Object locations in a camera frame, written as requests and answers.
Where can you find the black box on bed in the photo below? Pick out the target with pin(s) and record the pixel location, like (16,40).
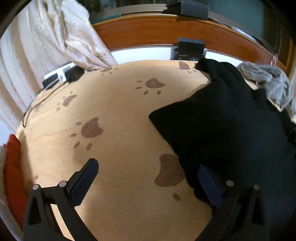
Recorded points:
(189,50)

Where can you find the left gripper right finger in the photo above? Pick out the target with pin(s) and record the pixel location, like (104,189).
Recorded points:
(239,212)

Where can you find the yellow paw print blanket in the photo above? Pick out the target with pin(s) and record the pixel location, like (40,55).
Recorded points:
(140,191)

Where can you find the grey garment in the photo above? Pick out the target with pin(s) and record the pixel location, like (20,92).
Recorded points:
(273,80)

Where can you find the red cloth item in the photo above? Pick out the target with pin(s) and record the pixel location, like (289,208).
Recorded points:
(14,187)

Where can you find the white power strip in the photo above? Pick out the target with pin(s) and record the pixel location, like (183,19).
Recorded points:
(56,75)

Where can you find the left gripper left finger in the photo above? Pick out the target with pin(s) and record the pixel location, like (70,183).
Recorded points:
(40,222)

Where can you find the black power adapter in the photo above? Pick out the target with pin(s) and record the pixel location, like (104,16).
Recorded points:
(74,74)

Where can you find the left beige curtain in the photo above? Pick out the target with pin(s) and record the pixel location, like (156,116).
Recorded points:
(44,36)

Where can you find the black knit sweater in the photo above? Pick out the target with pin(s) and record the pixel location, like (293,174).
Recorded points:
(236,134)

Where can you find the dark box on sill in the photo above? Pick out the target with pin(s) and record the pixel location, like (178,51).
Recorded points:
(190,8)

